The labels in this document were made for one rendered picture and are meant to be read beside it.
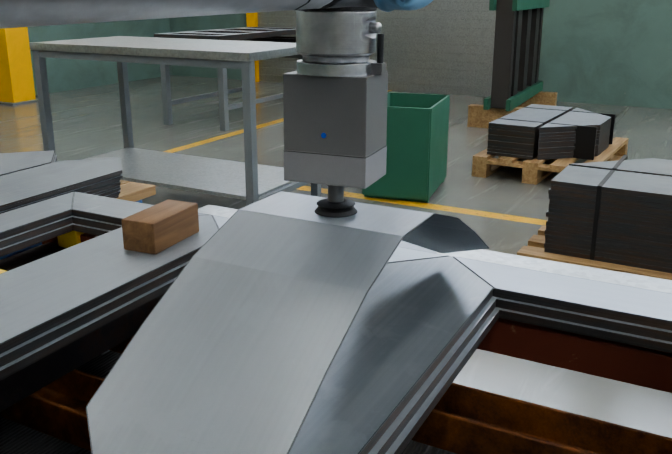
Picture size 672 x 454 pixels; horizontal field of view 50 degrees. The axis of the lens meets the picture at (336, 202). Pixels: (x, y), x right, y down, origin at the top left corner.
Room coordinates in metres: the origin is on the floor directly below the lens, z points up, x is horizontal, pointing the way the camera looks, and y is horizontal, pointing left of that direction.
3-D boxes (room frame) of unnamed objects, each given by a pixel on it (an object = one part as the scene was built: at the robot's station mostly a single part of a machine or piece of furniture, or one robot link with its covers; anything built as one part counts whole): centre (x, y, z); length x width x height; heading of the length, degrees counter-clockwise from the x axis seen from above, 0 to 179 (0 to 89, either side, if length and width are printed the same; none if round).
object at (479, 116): (7.22, -1.79, 0.58); 1.60 x 0.60 x 1.17; 155
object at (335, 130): (0.71, -0.01, 1.11); 0.10 x 0.09 x 0.16; 158
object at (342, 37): (0.70, 0.00, 1.19); 0.08 x 0.08 x 0.05
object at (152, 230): (1.09, 0.27, 0.87); 0.12 x 0.06 x 0.05; 157
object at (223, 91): (7.35, 0.98, 0.43); 1.66 x 0.84 x 0.85; 152
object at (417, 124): (4.54, -0.43, 0.29); 0.61 x 0.46 x 0.57; 161
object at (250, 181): (4.13, 0.90, 0.48); 1.50 x 0.70 x 0.95; 62
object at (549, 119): (5.17, -1.59, 0.18); 1.20 x 0.80 x 0.37; 149
